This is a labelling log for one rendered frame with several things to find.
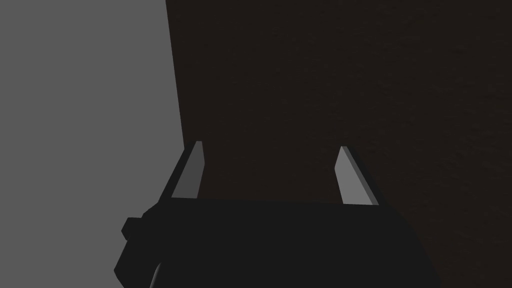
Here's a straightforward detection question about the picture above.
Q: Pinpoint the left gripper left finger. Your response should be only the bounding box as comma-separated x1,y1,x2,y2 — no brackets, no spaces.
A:
159,139,206,203

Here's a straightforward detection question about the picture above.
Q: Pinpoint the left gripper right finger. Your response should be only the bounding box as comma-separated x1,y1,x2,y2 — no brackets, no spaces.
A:
334,145,386,207

